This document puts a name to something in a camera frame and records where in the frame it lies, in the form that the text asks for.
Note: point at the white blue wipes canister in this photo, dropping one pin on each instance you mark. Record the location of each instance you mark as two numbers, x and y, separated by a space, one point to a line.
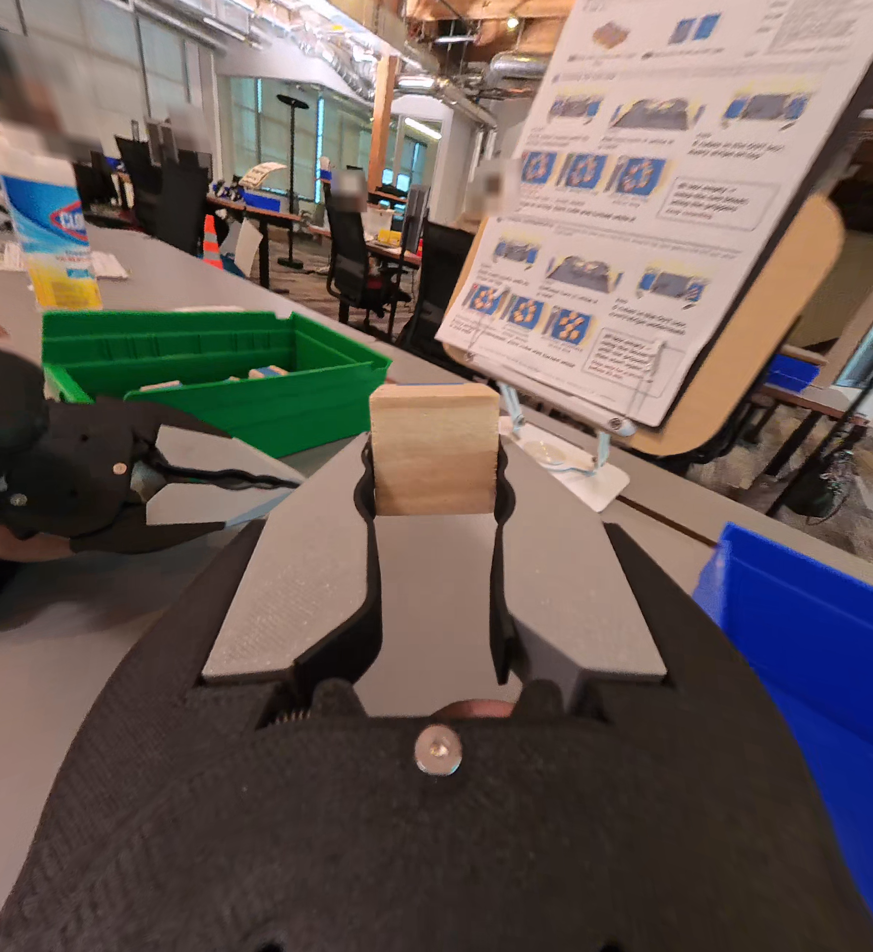
49 238

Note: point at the green plastic bin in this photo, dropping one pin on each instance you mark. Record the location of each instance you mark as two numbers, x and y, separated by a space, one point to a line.
295 416

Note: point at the small blue bin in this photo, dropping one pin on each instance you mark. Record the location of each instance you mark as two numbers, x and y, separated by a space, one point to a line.
793 372

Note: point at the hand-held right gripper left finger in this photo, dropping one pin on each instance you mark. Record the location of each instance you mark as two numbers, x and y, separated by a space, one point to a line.
295 587

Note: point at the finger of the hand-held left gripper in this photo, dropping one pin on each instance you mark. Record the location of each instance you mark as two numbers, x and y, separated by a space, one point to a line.
198 506
220 457

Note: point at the printed instruction sheet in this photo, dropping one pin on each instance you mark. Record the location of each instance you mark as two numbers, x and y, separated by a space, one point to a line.
667 186

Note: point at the orange traffic cone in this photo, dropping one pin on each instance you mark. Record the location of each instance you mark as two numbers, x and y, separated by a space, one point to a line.
213 249

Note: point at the blue plastic bin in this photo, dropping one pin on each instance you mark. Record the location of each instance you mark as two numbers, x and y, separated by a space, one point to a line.
815 669

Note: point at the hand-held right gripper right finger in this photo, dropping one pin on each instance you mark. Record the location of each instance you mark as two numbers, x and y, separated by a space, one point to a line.
577 587

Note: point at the black disc floor lamp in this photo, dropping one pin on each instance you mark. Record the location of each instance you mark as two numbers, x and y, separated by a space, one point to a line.
293 186

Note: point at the black tripod stand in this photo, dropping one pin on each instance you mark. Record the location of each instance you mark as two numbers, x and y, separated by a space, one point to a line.
838 431

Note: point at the white paper packet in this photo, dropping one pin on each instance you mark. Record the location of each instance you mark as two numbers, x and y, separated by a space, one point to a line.
109 266

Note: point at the instruction sheet on stand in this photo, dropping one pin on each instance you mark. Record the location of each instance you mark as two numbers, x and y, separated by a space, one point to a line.
786 312

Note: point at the black office chair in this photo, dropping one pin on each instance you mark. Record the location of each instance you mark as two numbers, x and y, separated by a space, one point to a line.
354 260
176 201
436 290

